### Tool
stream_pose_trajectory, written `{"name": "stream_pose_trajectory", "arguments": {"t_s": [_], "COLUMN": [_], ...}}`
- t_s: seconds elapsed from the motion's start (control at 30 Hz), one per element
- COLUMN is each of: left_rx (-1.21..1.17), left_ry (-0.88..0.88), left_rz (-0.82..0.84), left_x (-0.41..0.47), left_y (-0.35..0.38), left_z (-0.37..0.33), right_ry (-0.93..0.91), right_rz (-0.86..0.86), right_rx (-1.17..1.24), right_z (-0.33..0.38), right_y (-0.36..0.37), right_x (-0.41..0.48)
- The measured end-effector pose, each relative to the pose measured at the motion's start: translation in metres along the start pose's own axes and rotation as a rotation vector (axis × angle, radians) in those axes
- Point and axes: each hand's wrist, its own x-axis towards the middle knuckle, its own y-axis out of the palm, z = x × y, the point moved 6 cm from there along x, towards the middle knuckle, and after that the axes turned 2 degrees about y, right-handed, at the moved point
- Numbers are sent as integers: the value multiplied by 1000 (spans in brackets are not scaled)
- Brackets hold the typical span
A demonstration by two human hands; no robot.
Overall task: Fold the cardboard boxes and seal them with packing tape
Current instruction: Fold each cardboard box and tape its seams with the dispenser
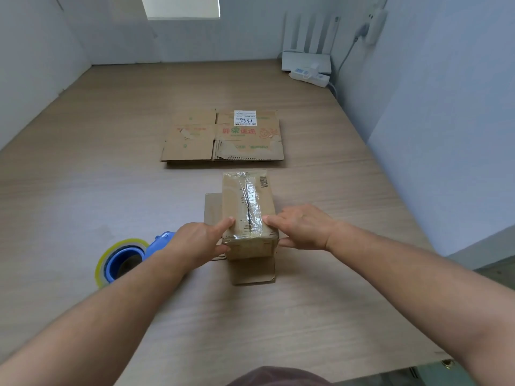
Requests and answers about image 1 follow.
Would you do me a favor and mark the person's right forearm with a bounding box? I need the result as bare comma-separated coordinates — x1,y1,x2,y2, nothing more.
325,221,515,386

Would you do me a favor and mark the white router with antennas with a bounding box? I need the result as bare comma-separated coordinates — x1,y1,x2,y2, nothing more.
279,11,341,75

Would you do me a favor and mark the blue tape dispenser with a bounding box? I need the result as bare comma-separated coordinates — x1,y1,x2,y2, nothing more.
103,231,177,284

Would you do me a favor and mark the bright window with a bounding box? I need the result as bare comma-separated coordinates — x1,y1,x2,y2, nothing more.
139,0,222,20

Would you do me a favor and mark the person's left hand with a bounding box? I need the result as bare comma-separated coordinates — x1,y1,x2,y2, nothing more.
160,217,237,272

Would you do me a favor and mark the person's left forearm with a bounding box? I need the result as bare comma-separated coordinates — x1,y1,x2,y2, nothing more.
0,247,189,386

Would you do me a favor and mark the white foam partition board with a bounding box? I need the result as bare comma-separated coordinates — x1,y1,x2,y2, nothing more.
0,0,93,152

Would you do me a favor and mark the barcode-printed cardboard box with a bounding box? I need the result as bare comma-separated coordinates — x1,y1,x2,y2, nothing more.
203,170,280,286

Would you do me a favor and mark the person's right hand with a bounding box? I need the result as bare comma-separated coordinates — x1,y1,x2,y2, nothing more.
261,203,343,252

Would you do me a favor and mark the grey power cable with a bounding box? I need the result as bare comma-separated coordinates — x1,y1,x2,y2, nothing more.
329,24,369,99

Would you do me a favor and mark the white power strip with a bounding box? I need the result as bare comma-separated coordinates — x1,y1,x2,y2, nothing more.
288,63,331,88

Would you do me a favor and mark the clear yellowish tape roll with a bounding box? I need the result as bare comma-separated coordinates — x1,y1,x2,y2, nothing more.
94,237,150,290

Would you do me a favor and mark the large torn cardboard box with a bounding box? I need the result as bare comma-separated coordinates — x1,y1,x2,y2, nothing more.
159,109,285,163

